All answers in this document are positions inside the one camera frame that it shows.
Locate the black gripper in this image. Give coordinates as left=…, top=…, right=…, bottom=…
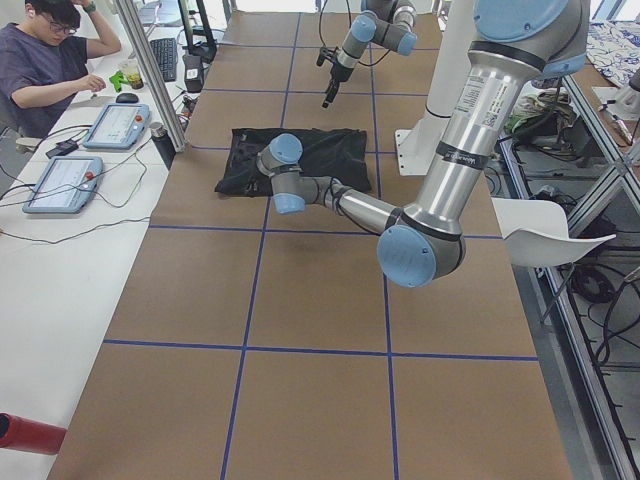
left=322, top=61, right=355, bottom=108

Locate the black graphic t-shirt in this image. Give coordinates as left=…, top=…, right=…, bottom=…
left=215, top=128, right=372, bottom=197

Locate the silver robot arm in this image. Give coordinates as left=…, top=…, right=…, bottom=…
left=255, top=1, right=589, bottom=288
left=316, top=0, right=417, bottom=108

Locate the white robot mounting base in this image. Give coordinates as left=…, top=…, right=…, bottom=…
left=396, top=0, right=476, bottom=176

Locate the black keyboard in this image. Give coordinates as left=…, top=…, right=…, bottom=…
left=149, top=38, right=177, bottom=82

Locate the dark green water bottle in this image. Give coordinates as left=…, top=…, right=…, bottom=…
left=149, top=122, right=176, bottom=170

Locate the clear cup with drink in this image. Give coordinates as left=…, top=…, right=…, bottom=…
left=119, top=59, right=144, bottom=90

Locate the black computer mouse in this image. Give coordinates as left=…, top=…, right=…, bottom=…
left=115, top=92, right=139, bottom=104

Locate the grey teach pendant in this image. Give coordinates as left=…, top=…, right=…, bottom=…
left=22, top=155, right=104, bottom=214
left=82, top=103, right=151, bottom=150

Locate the white plastic chair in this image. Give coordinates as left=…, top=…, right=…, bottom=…
left=492, top=197, right=616, bottom=268

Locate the brown table mat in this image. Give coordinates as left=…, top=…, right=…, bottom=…
left=50, top=13, right=571, bottom=479

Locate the seated person grey shirt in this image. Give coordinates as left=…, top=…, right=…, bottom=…
left=1, top=1, right=121, bottom=138

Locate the red cylinder bottle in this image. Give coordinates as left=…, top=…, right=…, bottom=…
left=1, top=413, right=67, bottom=455

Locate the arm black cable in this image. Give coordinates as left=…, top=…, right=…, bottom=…
left=315, top=0, right=391, bottom=69

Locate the aluminium frame post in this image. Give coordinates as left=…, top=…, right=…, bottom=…
left=114, top=0, right=187, bottom=152

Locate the aluminium frame side rail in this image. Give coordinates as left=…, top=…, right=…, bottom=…
left=499, top=74, right=640, bottom=480

